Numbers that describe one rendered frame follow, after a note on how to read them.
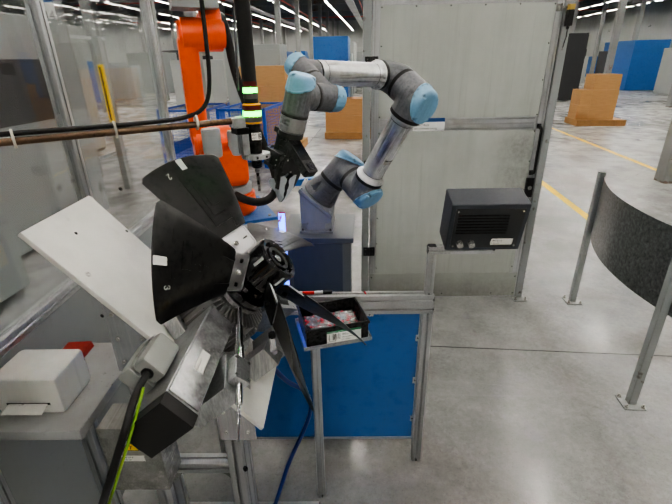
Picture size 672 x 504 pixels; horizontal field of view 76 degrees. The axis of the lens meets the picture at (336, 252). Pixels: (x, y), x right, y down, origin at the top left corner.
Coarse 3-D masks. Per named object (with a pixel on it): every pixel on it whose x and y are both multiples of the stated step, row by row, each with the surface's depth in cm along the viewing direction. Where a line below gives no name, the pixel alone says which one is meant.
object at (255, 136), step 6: (246, 126) 102; (252, 126) 101; (258, 126) 102; (252, 132) 102; (258, 132) 102; (252, 138) 102; (258, 138) 103; (252, 144) 103; (258, 144) 104; (252, 150) 104; (258, 150) 104; (252, 162) 106; (258, 162) 105
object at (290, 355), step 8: (280, 304) 97; (280, 312) 96; (280, 320) 98; (280, 328) 100; (288, 328) 90; (280, 336) 101; (288, 336) 91; (280, 344) 103; (288, 344) 96; (288, 352) 98; (296, 352) 90; (288, 360) 100; (296, 360) 84; (296, 368) 81; (296, 376) 80; (304, 384) 84; (304, 392) 95; (312, 408) 93
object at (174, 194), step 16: (192, 160) 111; (208, 160) 114; (160, 176) 104; (176, 176) 106; (192, 176) 108; (208, 176) 110; (224, 176) 113; (160, 192) 103; (176, 192) 105; (192, 192) 107; (208, 192) 108; (224, 192) 111; (176, 208) 104; (192, 208) 106; (208, 208) 107; (224, 208) 109; (240, 208) 111; (208, 224) 106; (224, 224) 108; (240, 224) 109
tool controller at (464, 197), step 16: (448, 192) 147; (464, 192) 146; (480, 192) 146; (496, 192) 146; (512, 192) 146; (448, 208) 146; (464, 208) 141; (480, 208) 141; (496, 208) 141; (512, 208) 141; (528, 208) 141; (448, 224) 146; (464, 224) 145; (480, 224) 145; (496, 224) 144; (512, 224) 145; (448, 240) 150; (464, 240) 149; (480, 240) 149; (496, 240) 149; (512, 240) 149
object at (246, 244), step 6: (240, 228) 109; (228, 234) 108; (234, 234) 108; (240, 234) 109; (246, 234) 110; (228, 240) 108; (234, 240) 108; (240, 240) 109; (246, 240) 109; (252, 240) 110; (234, 246) 108; (240, 246) 108; (246, 246) 109; (252, 246) 109; (240, 252) 108
